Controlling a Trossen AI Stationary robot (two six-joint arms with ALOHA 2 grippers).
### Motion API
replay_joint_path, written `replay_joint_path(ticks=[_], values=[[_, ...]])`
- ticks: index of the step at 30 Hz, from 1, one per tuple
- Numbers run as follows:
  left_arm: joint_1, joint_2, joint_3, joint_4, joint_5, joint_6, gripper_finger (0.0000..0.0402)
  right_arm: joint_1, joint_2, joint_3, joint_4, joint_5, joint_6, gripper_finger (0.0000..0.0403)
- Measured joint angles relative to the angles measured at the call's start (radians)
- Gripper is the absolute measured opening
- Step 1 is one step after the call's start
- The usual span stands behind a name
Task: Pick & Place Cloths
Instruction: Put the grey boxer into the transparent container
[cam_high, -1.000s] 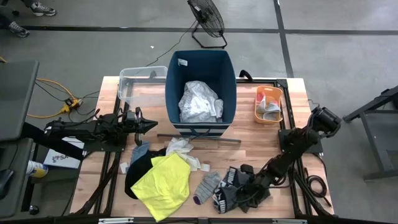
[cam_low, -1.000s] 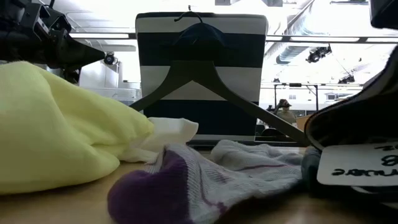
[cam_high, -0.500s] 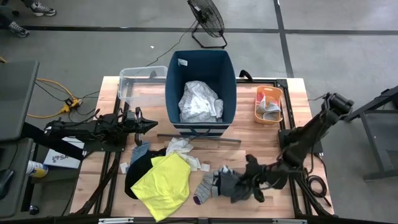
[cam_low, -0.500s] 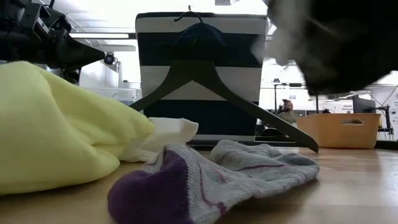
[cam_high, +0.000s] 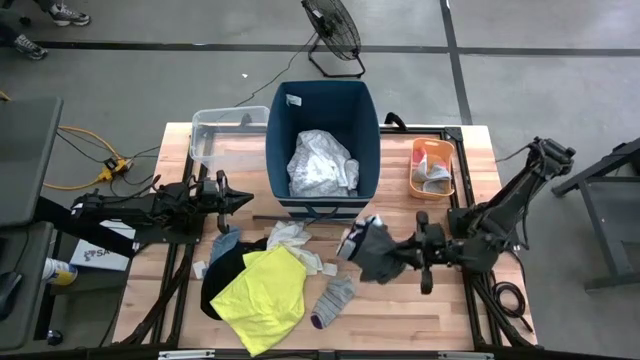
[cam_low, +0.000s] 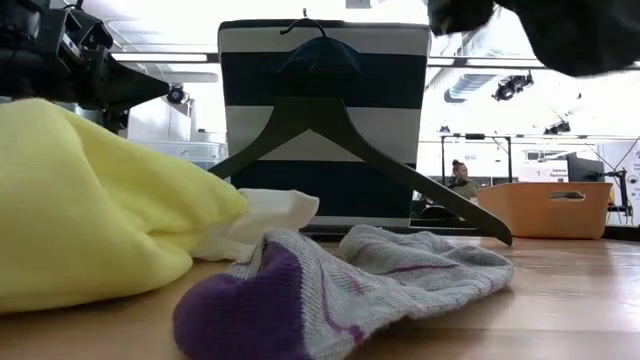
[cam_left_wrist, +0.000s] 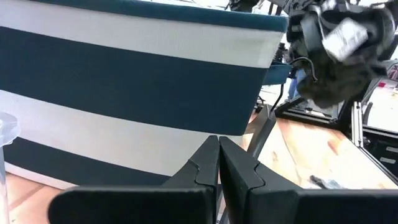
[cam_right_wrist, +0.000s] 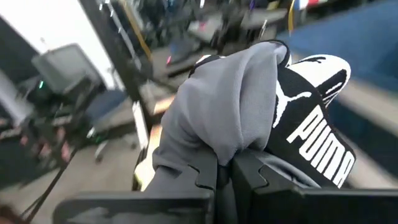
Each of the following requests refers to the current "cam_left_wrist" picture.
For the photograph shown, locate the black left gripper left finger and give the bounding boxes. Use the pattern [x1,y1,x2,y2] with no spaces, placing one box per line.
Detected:
[47,134,220,224]

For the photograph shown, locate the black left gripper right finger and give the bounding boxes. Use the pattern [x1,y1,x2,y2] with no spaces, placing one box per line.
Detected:
[219,136,398,224]

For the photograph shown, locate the dark grey cloth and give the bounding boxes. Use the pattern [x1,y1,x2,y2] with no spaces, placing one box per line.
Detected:
[287,5,397,110]

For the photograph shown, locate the person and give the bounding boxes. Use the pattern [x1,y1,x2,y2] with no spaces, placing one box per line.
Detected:
[287,42,308,101]

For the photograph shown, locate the blue white striped fabric bin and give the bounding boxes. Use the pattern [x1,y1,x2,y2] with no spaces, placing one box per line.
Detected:
[0,0,292,190]

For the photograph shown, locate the clear plastic container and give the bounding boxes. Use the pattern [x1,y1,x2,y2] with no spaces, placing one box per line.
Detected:
[0,111,21,224]

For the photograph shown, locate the black aluminium frame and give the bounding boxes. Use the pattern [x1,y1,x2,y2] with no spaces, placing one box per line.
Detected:
[272,95,398,185]

